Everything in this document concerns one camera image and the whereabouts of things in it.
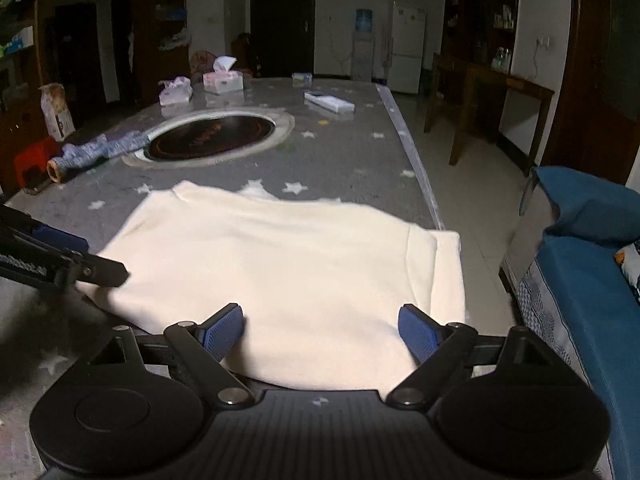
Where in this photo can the white tissue pack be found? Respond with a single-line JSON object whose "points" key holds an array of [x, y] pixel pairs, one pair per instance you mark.
{"points": [[175, 94]]}

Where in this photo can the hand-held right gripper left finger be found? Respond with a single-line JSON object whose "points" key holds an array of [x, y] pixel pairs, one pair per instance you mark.
{"points": [[225, 330]]}

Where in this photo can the flat white box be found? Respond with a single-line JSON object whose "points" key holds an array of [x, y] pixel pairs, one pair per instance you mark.
{"points": [[330, 102]]}

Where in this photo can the dark wooden door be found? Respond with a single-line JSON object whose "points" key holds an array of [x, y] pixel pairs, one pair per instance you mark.
{"points": [[282, 25]]}

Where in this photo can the wooden shelf cabinet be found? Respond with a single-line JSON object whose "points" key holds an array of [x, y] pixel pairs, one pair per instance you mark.
{"points": [[160, 35]]}

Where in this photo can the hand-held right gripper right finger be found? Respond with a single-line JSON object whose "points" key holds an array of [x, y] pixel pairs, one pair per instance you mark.
{"points": [[417, 332]]}

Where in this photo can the red plastic stool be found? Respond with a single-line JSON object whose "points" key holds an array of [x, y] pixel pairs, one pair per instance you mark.
{"points": [[35, 157]]}

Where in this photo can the dark wooden side table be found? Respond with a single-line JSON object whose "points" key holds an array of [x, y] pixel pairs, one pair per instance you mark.
{"points": [[500, 80]]}

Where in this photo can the blue sofa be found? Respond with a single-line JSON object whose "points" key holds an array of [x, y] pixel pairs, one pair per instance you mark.
{"points": [[590, 300]]}

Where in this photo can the blue patterned rolled cloth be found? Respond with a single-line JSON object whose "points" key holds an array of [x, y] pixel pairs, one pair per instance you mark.
{"points": [[100, 150]]}

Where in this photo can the wooden shelf with boxes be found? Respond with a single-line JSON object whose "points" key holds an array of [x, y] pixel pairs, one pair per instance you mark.
{"points": [[17, 35]]}

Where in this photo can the water dispenser with blue bottle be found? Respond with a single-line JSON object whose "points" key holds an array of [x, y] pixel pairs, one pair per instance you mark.
{"points": [[363, 45]]}

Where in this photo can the small pale box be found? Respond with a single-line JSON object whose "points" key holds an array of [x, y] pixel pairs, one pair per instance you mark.
{"points": [[302, 77]]}

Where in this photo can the white refrigerator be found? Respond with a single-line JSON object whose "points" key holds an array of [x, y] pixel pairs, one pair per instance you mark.
{"points": [[407, 47]]}

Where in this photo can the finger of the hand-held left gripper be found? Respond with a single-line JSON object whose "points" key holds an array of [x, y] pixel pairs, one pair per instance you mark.
{"points": [[102, 271], [62, 239]]}

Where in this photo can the tall wooden display cabinet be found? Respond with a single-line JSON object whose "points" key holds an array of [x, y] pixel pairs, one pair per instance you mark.
{"points": [[480, 15]]}

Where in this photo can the large pink tissue box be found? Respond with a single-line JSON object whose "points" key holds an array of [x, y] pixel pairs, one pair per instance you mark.
{"points": [[222, 81]]}

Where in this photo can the white paper bag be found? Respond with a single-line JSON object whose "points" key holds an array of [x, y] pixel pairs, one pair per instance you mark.
{"points": [[57, 112]]}

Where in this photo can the round black built-in cooktop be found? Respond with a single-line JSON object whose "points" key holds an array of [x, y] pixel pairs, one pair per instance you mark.
{"points": [[210, 135]]}

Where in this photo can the cream sweater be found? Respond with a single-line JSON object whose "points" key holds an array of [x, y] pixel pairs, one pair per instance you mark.
{"points": [[280, 270]]}

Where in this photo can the grey star-print tablecloth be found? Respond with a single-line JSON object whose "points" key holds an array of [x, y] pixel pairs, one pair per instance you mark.
{"points": [[350, 160]]}

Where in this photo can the patterned white pillow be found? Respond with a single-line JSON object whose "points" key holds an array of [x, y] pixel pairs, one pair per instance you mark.
{"points": [[631, 270]]}

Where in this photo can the brown glazed wooden door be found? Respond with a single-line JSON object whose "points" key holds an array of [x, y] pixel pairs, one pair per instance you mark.
{"points": [[600, 70]]}

